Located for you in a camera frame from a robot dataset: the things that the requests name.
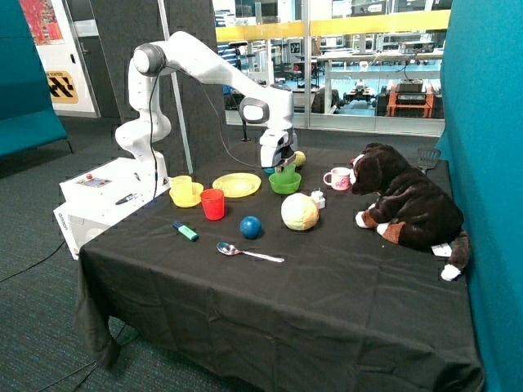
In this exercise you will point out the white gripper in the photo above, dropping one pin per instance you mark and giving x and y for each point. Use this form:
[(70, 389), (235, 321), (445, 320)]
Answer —
[(278, 148)]

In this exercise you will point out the green plastic cup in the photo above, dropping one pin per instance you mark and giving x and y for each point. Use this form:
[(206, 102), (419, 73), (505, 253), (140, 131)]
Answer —
[(286, 176)]

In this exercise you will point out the yellow plastic cup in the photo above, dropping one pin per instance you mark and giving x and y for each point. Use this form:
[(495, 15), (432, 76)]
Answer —
[(181, 186)]

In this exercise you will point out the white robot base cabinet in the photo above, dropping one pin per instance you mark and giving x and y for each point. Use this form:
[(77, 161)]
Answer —
[(89, 208)]

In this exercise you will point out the green plastic bowl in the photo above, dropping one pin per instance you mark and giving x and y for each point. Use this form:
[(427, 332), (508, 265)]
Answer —
[(285, 188)]

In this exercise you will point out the small yellow ball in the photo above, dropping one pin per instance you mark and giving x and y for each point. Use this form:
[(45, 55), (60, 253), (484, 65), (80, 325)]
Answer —
[(300, 159)]

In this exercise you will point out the white power adapter plug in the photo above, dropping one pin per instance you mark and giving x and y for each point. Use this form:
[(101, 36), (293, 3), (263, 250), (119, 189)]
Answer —
[(318, 196)]

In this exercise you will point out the plush cabbage toy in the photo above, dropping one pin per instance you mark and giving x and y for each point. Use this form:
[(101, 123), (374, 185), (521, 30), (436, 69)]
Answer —
[(299, 212)]

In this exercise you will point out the yellow plastic plate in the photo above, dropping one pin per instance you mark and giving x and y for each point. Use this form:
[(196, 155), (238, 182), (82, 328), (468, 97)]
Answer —
[(237, 185)]

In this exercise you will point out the pink mug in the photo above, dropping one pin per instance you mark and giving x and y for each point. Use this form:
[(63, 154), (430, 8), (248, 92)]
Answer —
[(338, 178)]

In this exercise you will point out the blue ball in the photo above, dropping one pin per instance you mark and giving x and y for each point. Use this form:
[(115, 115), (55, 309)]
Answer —
[(250, 227)]

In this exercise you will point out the red plastic cup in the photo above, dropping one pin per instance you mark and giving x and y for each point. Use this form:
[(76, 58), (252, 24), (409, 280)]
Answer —
[(213, 203)]

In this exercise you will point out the yellow plastic bowl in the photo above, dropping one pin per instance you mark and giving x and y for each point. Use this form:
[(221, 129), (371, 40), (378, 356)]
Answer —
[(192, 201)]

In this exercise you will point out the metal spoon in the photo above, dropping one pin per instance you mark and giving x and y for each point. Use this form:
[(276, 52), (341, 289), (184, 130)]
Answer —
[(230, 250)]

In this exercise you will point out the black tablecloth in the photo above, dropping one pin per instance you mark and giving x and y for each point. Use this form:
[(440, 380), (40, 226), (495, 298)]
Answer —
[(346, 311)]

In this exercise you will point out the green blue highlighter marker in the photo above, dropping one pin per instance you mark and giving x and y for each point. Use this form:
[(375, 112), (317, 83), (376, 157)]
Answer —
[(185, 231)]

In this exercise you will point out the brown plush dog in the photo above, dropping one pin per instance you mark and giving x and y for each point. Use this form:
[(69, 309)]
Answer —
[(411, 210)]

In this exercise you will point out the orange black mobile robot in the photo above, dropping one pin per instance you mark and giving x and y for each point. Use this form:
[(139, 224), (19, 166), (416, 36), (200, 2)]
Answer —
[(410, 99)]

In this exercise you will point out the black marker pen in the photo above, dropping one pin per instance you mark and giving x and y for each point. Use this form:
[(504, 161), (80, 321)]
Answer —
[(125, 199)]

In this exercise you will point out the yellow black sign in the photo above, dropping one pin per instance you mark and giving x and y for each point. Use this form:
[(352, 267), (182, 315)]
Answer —
[(61, 87)]

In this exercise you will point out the teal sofa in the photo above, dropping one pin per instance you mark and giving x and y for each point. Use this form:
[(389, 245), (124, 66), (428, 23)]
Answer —
[(28, 119)]

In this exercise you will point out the teal partition wall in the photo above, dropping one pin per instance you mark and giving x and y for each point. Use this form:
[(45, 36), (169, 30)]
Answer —
[(481, 77)]

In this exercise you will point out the red wall poster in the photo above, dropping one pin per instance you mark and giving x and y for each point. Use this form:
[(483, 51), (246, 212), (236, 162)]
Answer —
[(43, 24)]

